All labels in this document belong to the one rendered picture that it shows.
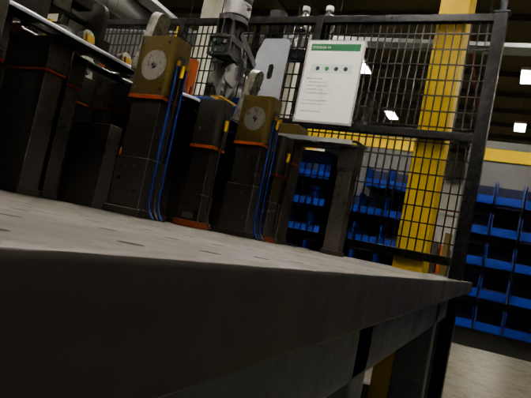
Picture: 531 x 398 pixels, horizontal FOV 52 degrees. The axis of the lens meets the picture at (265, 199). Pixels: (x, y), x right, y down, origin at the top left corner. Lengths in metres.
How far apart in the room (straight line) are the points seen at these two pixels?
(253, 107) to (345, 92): 0.68
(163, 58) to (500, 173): 2.53
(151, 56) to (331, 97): 1.01
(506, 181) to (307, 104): 1.60
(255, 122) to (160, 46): 0.35
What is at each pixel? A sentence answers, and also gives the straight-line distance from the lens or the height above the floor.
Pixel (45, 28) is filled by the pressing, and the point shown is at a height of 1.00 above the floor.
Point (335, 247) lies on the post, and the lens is 1.43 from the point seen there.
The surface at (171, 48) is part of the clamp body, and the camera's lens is 1.08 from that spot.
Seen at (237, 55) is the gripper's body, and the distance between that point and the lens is 1.51.
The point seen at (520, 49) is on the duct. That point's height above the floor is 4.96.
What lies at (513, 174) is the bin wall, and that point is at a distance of 3.33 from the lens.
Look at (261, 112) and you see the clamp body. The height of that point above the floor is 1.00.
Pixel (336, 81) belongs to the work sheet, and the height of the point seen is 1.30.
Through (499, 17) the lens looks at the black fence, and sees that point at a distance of 1.95.
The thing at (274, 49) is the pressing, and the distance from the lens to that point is 1.82.
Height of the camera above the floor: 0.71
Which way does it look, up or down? 4 degrees up
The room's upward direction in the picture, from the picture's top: 12 degrees clockwise
